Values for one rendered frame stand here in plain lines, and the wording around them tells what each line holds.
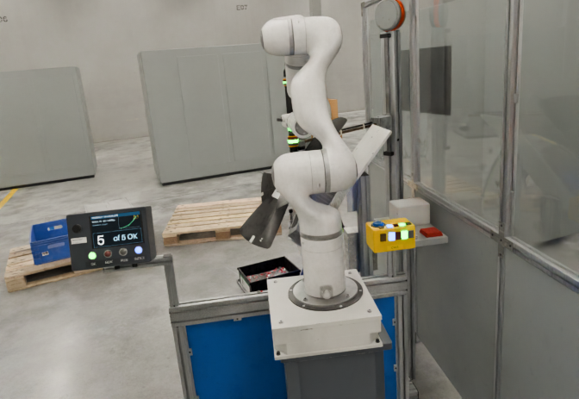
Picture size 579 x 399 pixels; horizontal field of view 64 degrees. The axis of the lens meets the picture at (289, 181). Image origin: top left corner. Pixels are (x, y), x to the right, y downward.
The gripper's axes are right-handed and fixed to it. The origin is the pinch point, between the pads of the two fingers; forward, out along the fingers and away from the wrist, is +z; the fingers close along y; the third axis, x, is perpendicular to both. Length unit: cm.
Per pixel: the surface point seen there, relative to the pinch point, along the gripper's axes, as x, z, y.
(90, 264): -37, -45, -77
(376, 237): -41, -42, 22
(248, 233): -51, 2, -23
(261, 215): -43.3, 3.4, -16.6
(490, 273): -65, -37, 70
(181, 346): -77, -38, -53
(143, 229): -28, -42, -59
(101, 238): -29, -42, -73
